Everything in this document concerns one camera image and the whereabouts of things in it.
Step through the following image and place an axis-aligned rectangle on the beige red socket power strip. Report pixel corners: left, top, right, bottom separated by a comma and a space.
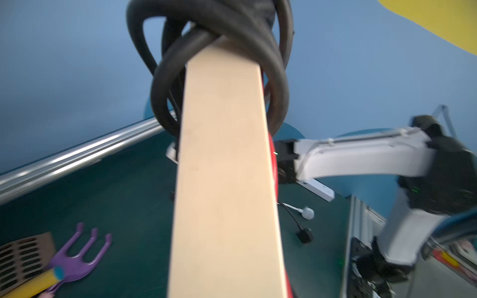
167, 38, 291, 298

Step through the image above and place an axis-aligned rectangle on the black power cord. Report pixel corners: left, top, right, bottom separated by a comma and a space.
125, 0, 314, 245

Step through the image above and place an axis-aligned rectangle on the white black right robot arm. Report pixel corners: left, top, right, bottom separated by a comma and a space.
272, 115, 477, 298

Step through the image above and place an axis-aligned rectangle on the small white adapter strip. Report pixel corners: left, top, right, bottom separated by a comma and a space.
165, 142, 335, 202

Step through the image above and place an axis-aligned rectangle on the purple pink toy rake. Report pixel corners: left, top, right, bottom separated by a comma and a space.
39, 222, 113, 298

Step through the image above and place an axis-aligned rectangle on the green yellow toy trowel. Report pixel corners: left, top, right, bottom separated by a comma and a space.
3, 266, 65, 298

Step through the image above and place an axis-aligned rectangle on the brown slotted toy scoop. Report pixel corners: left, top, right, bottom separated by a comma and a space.
1, 232, 56, 296

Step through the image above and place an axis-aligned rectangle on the front aluminium rail base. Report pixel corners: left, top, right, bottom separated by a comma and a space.
340, 195, 386, 298

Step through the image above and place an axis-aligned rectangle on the horizontal aluminium frame rail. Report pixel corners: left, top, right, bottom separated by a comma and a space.
1, 118, 164, 205

